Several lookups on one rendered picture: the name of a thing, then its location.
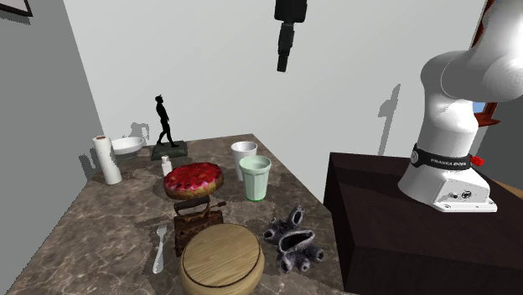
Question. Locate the rusty brown antique iron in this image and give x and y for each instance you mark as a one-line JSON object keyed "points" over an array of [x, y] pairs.
{"points": [[196, 222]]}

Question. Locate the round wooden lidded box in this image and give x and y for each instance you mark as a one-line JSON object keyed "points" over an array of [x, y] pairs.
{"points": [[220, 257]]}

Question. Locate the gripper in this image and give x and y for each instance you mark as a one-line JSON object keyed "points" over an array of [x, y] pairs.
{"points": [[290, 10]]}

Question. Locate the white cup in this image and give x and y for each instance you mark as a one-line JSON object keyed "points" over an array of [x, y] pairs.
{"points": [[241, 153]]}

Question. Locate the small white bottle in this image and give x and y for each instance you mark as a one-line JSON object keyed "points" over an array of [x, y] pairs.
{"points": [[166, 166]]}

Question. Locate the red framed window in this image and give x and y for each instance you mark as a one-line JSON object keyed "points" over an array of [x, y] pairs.
{"points": [[488, 112]]}

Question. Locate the pale green cup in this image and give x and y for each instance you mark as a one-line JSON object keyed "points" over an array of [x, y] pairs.
{"points": [[255, 179]]}

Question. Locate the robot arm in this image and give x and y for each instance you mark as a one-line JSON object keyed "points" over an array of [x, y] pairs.
{"points": [[447, 122]]}

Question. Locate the black walking figure statue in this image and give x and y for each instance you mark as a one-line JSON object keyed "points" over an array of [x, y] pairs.
{"points": [[164, 122]]}

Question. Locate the grey tube sponge figure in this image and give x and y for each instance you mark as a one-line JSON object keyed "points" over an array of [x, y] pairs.
{"points": [[294, 243]]}

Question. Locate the dark framed wall picture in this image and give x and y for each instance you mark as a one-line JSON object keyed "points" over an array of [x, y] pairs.
{"points": [[14, 5]]}

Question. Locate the red glazed doughnut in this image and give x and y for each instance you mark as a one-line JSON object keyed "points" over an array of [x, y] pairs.
{"points": [[193, 179]]}

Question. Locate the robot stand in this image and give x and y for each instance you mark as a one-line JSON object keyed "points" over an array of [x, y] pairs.
{"points": [[408, 245]]}

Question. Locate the white plastic fork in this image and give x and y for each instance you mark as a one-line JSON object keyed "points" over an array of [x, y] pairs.
{"points": [[159, 249]]}

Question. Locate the white paper towel roll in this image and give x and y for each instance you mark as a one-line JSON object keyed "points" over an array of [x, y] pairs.
{"points": [[108, 163]]}

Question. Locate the white bowl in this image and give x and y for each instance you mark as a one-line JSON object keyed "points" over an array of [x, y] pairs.
{"points": [[127, 145]]}

